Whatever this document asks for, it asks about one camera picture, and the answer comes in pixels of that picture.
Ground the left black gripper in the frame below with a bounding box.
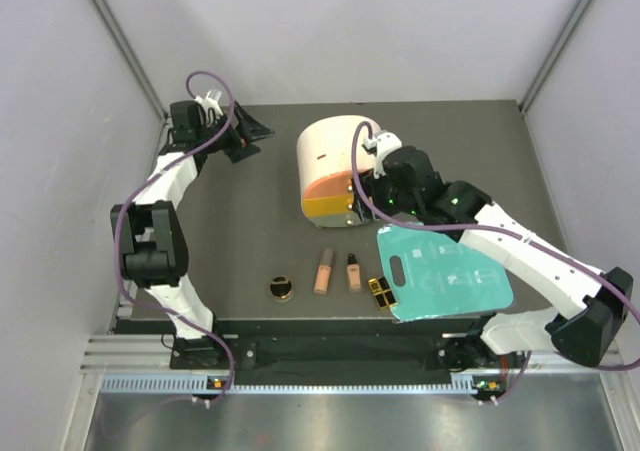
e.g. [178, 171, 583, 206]
[196, 101, 274, 162]

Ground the orange top drawer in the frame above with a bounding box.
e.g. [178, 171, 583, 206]
[303, 171, 352, 200]

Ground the yellow drawer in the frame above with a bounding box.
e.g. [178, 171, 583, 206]
[302, 194, 354, 218]

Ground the white drawer organizer shell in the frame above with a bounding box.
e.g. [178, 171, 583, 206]
[296, 115, 366, 228]

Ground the foundation bottle black pump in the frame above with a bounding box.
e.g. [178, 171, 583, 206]
[346, 253, 362, 292]

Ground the gold black eyeshadow palette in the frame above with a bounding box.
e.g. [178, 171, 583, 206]
[367, 277, 397, 310]

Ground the peach concealer tube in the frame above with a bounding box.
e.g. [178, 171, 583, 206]
[313, 248, 334, 295]

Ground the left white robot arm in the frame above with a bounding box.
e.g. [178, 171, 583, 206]
[110, 97, 274, 369]

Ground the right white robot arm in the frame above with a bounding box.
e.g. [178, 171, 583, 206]
[350, 146, 639, 371]

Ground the teal plastic package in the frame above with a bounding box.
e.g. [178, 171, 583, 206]
[377, 225, 514, 322]

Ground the round gold compact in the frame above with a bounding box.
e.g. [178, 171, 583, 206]
[268, 275, 293, 302]

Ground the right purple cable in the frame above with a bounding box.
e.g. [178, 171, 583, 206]
[351, 122, 640, 405]

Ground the purple cable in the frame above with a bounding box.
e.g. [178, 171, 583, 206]
[113, 70, 236, 405]
[351, 122, 640, 405]

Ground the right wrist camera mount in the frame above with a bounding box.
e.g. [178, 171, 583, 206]
[362, 130, 402, 160]

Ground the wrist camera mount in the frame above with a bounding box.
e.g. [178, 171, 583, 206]
[195, 89, 223, 117]
[362, 130, 402, 160]

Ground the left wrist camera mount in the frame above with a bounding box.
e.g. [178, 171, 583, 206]
[195, 89, 223, 117]

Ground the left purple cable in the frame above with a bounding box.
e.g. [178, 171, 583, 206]
[113, 70, 236, 405]

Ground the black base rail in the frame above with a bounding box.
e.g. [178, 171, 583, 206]
[168, 333, 526, 372]

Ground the white cable duct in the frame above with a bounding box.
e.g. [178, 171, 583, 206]
[100, 374, 503, 395]

